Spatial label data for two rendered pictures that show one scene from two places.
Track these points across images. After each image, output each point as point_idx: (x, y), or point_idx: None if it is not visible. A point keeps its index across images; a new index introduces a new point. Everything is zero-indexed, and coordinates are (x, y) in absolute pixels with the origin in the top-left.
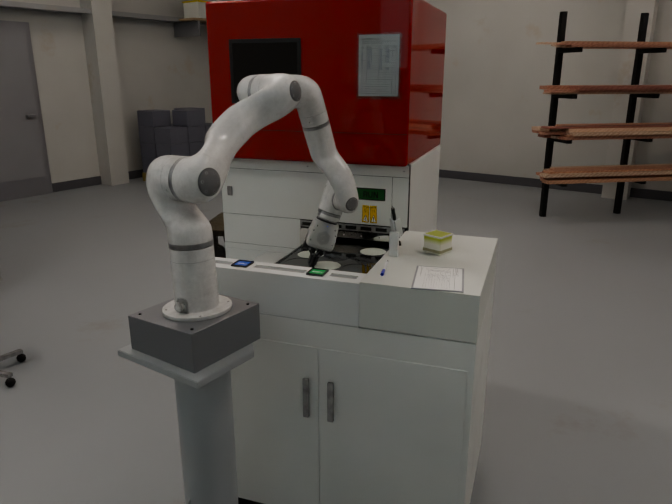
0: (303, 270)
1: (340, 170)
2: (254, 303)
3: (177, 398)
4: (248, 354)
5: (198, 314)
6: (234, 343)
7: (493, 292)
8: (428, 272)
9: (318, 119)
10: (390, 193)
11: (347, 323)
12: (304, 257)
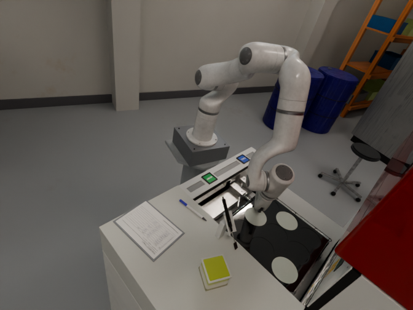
0: (219, 176)
1: (259, 151)
2: (193, 151)
3: None
4: (177, 158)
5: (190, 132)
6: (182, 152)
7: None
8: (164, 229)
9: (278, 102)
10: (337, 271)
11: None
12: (278, 212)
